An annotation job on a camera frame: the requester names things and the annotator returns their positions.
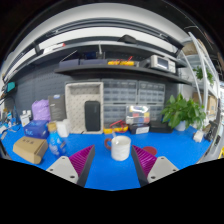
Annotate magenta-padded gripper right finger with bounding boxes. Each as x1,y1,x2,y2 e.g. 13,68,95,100
130,145,180,187

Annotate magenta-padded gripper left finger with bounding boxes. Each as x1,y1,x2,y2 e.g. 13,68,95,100
45,144,96,188

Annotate blue drink bottle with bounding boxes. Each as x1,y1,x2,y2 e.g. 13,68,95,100
46,121,68,158

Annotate black flat case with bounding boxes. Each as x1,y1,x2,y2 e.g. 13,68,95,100
149,120,174,134

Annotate black box with white label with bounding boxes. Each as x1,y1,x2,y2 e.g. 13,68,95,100
129,123,151,135

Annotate brown cardboard box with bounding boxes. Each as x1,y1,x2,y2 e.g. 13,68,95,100
12,135,49,165

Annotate blue carton box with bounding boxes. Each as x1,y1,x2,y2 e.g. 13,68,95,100
23,119,50,139

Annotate white power adapter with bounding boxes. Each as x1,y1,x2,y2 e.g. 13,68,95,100
192,129,205,143

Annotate clear organizer box, coloured parts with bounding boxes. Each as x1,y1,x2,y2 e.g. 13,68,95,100
125,104,151,126

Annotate yellow multimeter with red leads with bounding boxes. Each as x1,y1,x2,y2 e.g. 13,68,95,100
103,119,129,135

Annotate black rectangular speaker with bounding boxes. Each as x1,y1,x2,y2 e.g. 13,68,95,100
84,100,102,132

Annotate dark grey flat box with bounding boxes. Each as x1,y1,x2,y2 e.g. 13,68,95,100
48,94,67,122

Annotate green potted plant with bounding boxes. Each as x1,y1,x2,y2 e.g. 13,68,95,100
160,93,207,132

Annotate white perforated tray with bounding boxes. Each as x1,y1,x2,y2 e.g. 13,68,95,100
64,81,104,135

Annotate purple plastic bag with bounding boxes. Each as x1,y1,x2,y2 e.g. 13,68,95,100
31,98,52,122

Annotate small white card box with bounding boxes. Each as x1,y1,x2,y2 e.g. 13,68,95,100
19,113,32,127

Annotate teal device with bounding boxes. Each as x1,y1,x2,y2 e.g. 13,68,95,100
5,81,17,94

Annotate dark blue flat box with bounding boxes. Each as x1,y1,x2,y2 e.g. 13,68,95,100
59,58,81,69
79,58,108,66

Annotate grey oscilloscope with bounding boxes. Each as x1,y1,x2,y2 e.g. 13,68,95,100
139,54,177,74

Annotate yellow meter with red leads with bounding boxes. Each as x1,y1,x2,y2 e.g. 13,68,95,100
107,56,136,67

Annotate white shelf rack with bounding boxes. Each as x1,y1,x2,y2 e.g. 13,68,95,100
181,31,223,134

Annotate black rounded case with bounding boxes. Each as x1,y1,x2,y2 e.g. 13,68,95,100
117,34,138,45

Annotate white mug with brown handle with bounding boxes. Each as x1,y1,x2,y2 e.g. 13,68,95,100
104,134,132,162

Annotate black wall shelf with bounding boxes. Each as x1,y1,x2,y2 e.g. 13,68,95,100
54,63,193,86

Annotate grey wall shelf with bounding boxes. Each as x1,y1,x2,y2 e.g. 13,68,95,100
31,39,188,68

